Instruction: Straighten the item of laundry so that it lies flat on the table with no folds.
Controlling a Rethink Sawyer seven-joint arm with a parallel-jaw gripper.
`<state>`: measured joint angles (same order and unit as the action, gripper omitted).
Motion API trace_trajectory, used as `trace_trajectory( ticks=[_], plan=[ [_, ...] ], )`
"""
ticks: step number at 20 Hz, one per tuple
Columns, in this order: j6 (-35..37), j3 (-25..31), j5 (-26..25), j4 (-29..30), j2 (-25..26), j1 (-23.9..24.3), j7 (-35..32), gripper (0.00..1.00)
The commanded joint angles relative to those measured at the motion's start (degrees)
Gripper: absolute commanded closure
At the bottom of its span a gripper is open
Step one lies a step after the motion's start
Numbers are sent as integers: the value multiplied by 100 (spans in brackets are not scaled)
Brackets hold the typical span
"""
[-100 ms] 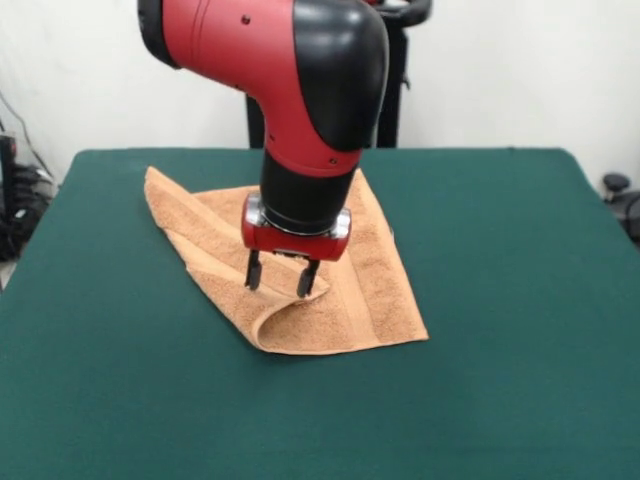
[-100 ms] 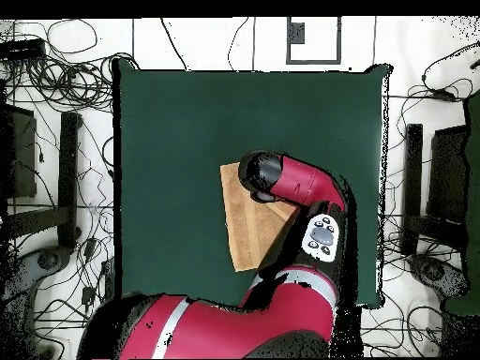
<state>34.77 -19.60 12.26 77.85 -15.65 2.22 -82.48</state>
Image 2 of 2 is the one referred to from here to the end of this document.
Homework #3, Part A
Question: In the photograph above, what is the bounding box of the tan terry towel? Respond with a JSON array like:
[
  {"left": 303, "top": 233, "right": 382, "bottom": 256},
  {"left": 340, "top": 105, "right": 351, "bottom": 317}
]
[{"left": 219, "top": 161, "right": 299, "bottom": 273}]

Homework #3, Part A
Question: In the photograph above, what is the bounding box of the black flat panel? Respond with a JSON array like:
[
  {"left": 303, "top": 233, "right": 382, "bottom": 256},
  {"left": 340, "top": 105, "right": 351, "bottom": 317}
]
[
  {"left": 0, "top": 104, "right": 38, "bottom": 200},
  {"left": 427, "top": 125, "right": 470, "bottom": 226}
]

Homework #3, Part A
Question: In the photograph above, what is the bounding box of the dark green table cloth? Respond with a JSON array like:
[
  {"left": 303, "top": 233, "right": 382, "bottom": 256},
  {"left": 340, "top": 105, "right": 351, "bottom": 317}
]
[{"left": 112, "top": 57, "right": 394, "bottom": 311}]

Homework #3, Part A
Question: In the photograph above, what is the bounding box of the black power strip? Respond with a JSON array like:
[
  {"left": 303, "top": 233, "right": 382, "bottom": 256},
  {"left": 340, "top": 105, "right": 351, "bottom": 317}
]
[
  {"left": 0, "top": 37, "right": 47, "bottom": 63},
  {"left": 100, "top": 259, "right": 116, "bottom": 301}
]

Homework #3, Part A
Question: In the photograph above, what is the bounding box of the small grey square plate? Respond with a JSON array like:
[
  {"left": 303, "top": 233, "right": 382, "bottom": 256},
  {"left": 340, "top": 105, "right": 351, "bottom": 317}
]
[{"left": 290, "top": 22, "right": 306, "bottom": 45}]

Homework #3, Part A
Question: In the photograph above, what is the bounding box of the green cloth cover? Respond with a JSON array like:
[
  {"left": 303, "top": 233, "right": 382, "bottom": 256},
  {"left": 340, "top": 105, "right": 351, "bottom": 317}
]
[{"left": 443, "top": 91, "right": 480, "bottom": 317}]

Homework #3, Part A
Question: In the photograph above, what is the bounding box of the thin black cable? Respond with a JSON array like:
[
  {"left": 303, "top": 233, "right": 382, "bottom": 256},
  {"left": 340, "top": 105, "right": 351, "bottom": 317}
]
[
  {"left": 227, "top": 16, "right": 250, "bottom": 72},
  {"left": 159, "top": 16, "right": 188, "bottom": 72}
]

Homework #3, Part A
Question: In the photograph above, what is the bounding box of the tangled black cable bundle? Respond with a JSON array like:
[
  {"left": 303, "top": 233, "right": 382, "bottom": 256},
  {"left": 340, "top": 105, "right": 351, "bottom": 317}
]
[{"left": 3, "top": 52, "right": 140, "bottom": 113}]

